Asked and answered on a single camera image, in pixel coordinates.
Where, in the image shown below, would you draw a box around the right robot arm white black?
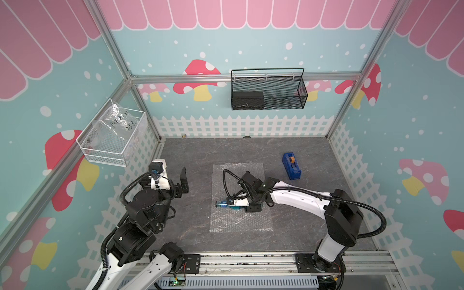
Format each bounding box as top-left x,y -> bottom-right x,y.
222,169 -> 387,273

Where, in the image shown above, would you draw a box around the small green circuit board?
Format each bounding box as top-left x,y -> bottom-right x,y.
168,277 -> 186,287

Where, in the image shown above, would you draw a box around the black wire mesh basket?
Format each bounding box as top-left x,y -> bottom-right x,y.
230,68 -> 308,110

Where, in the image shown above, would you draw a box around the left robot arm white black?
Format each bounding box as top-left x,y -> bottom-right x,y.
87,160 -> 189,290

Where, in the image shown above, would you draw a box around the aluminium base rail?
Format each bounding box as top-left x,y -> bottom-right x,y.
176,251 -> 399,277

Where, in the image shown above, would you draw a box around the clear bubble wrap sheet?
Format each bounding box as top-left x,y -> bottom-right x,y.
210,162 -> 274,233

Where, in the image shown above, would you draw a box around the clear plastic bag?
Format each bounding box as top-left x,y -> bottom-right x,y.
97,103 -> 139,144

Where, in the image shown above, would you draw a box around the black box in basket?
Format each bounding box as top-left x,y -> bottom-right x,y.
231,91 -> 265,111

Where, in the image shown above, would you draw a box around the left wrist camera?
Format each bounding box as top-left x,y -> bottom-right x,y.
149,159 -> 170,190

